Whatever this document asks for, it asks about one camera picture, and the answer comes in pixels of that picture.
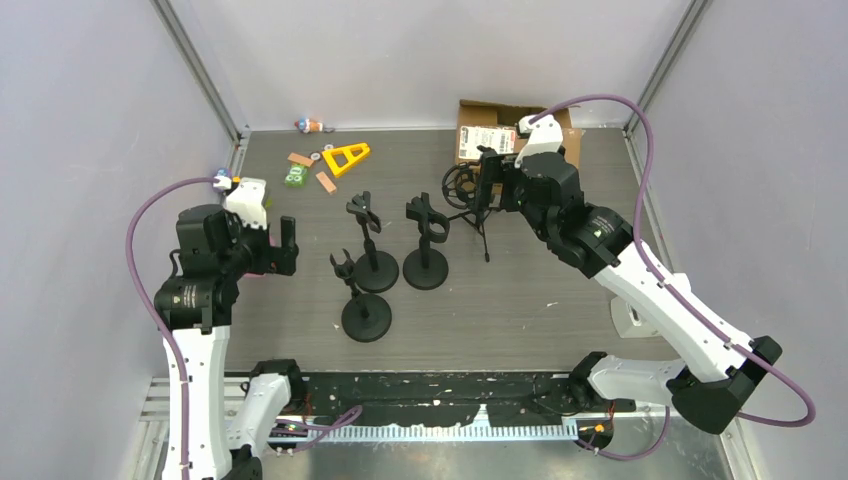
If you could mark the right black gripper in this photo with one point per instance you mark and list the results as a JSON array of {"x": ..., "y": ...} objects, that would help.
[{"x": 490, "y": 177}]

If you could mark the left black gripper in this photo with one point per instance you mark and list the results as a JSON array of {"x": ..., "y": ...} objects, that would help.
[{"x": 279, "y": 254}]

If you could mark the black tripod shock mount stand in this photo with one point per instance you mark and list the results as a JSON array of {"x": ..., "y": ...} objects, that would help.
[{"x": 458, "y": 188}]

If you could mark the cardboard box with label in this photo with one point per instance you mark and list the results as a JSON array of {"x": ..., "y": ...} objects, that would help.
[{"x": 491, "y": 125}]

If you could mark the black mic stand round base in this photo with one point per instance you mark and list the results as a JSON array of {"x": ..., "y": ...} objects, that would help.
[{"x": 376, "y": 271}]

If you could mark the black mic stand wide clip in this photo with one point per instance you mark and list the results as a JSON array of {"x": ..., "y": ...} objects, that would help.
[{"x": 426, "y": 268}]

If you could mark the black mic stand front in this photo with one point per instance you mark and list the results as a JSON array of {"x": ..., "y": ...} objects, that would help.
[{"x": 366, "y": 317}]

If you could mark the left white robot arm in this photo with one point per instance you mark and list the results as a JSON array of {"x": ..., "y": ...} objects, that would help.
[{"x": 216, "y": 249}]

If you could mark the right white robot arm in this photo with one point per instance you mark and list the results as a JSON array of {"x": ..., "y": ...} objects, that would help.
[{"x": 718, "y": 367}]

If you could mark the green toy block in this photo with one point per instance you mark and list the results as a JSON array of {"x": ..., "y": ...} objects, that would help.
[{"x": 296, "y": 176}]

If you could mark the small orange wooden block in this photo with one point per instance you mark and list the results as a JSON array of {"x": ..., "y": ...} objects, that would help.
[{"x": 326, "y": 182}]

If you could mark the yellow triangle toy block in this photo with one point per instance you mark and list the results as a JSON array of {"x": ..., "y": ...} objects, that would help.
[{"x": 340, "y": 160}]

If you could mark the small colourful toy figure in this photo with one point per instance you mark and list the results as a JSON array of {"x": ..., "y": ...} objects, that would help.
[{"x": 308, "y": 126}]

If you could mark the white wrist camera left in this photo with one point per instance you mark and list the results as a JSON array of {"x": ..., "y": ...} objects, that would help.
[{"x": 246, "y": 199}]

